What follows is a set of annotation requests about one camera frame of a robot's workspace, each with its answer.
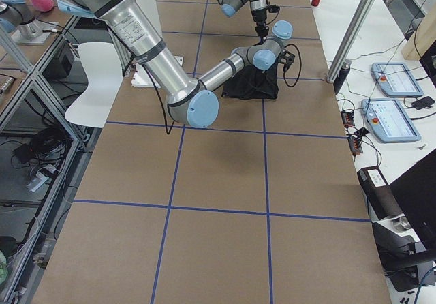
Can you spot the black graphic t-shirt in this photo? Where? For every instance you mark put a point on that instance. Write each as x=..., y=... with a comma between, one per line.
x=252, y=84

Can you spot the upper teach pendant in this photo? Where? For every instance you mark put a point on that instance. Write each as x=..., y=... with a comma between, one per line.
x=395, y=80

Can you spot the teach pendant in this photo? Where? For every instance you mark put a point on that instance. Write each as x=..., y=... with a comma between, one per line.
x=388, y=122
x=395, y=80

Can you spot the lower teach pendant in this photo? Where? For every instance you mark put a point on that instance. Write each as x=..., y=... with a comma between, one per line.
x=388, y=122

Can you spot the black box printer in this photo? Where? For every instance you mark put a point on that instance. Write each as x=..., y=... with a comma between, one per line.
x=378, y=192

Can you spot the black monitor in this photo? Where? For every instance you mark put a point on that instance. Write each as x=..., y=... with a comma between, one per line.
x=414, y=191

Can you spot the white power strip on floor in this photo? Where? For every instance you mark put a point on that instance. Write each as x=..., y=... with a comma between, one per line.
x=42, y=175

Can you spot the aluminium frame post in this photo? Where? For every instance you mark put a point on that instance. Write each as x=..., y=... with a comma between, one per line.
x=356, y=23

